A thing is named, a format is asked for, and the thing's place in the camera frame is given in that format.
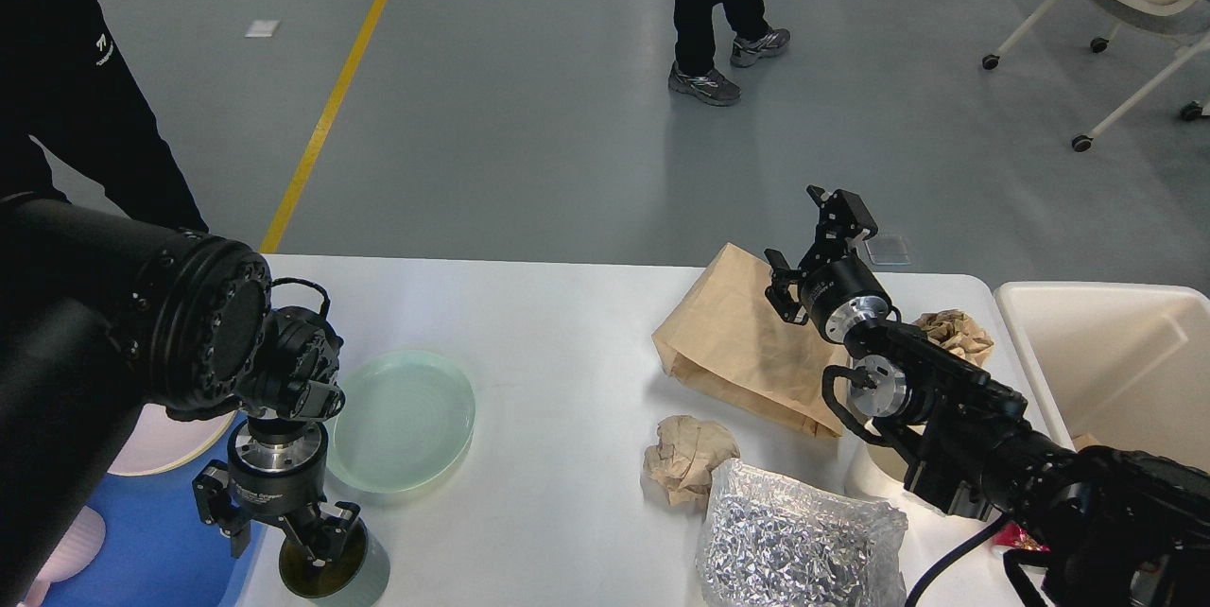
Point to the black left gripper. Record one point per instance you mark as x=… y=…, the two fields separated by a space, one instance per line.
x=275 y=478

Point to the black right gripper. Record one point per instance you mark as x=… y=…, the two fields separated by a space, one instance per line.
x=840 y=291

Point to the white cup under arm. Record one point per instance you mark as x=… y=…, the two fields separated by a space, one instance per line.
x=875 y=472

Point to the blue plastic tray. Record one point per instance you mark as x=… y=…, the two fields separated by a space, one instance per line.
x=156 y=552

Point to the white plastic bin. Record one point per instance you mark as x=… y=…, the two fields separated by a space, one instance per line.
x=1125 y=365

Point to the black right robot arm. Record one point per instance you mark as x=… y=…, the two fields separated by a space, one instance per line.
x=1117 y=528

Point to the brown paper ball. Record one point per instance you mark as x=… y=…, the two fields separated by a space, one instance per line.
x=685 y=456

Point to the green mug yellow inside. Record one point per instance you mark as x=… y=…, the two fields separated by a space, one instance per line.
x=359 y=577

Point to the silver foil bubble bag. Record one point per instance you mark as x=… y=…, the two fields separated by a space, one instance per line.
x=770 y=540

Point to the brown paper bag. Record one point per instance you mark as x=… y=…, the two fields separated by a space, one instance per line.
x=725 y=340

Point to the light green plate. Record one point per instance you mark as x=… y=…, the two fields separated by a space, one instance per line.
x=408 y=416

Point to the crumpled paper ball right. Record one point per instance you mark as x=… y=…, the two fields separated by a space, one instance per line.
x=959 y=334

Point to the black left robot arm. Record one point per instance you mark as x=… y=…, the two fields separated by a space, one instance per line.
x=103 y=315

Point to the pink mug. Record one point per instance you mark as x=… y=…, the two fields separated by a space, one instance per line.
x=78 y=548

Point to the pink plate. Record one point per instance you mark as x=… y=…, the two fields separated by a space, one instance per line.
x=159 y=443

